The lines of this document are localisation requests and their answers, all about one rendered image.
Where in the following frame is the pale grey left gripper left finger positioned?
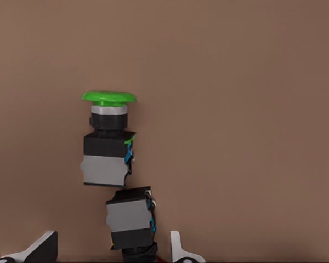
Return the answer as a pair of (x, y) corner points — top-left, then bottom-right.
(0, 230), (58, 263)

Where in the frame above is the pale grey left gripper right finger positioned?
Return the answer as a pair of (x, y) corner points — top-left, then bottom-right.
(169, 231), (206, 263)

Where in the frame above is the green mushroom push-button switch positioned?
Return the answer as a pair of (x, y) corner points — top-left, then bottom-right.
(80, 90), (138, 188)

